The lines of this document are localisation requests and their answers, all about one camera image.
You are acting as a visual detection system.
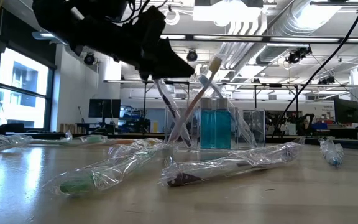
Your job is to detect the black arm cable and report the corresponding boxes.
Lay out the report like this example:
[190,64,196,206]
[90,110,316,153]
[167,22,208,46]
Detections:
[116,0,170,24]
[271,0,358,138]

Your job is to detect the black aluminium table frame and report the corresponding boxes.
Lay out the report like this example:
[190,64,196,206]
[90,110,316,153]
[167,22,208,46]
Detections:
[0,132,358,152]

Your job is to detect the black computer monitor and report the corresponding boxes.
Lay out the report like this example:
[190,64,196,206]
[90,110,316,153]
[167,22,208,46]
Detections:
[333,98,358,124]
[88,98,122,119]

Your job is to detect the clear acrylic organizer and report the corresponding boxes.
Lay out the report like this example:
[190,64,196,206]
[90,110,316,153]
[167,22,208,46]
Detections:
[165,105,266,152]

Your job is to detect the black ceiling camera cluster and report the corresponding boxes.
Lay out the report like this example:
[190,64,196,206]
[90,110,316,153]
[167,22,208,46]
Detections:
[286,45,313,65]

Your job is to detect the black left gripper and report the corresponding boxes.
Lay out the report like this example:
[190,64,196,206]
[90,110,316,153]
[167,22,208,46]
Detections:
[68,9,195,81]

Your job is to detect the white cable coil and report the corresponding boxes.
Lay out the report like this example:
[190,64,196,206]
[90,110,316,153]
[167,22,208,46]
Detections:
[165,8,181,26]

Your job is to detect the teal mouthwash bottle white cap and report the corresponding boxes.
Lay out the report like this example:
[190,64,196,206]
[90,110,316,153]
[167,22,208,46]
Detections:
[215,98,232,149]
[200,98,216,149]

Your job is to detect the white ceiling light panel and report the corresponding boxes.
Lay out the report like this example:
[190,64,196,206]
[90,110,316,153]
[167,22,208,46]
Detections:
[192,4,262,22]

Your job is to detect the white ceiling pipe bundle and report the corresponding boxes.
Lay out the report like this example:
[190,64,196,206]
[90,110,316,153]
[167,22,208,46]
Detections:
[211,12,269,71]

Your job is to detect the brown boxes row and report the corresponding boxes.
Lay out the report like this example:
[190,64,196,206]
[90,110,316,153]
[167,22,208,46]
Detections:
[59,123,90,134]

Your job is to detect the black overhead beam with lights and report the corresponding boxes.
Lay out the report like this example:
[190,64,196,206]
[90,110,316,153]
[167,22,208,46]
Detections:
[31,30,358,44]

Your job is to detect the orange toothbrush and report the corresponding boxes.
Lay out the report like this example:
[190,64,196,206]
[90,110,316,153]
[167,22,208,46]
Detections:
[109,139,138,146]
[108,138,165,158]
[168,54,223,144]

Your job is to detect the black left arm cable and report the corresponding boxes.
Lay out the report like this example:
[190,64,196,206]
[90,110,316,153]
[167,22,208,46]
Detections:
[116,0,170,24]

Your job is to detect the person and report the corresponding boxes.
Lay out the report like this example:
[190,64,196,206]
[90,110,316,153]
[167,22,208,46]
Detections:
[298,114,312,134]

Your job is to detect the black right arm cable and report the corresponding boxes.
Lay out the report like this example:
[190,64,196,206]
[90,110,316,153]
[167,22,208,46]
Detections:
[271,0,358,138]

